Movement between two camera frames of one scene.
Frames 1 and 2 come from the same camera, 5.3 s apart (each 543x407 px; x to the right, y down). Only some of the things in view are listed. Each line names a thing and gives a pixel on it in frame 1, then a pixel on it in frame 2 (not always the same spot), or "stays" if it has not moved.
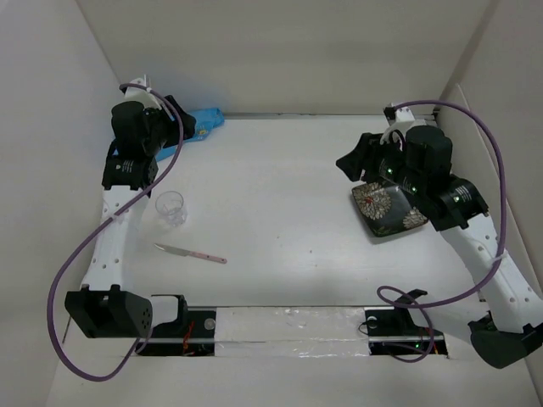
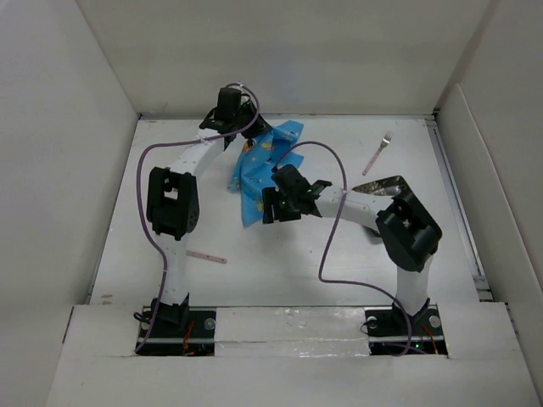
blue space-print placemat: [205, 120] → [261, 157]
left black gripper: [153, 113] → [263, 127]
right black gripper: [360, 158] → [271, 196]
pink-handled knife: [196, 254] stays
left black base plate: [192, 336] stays
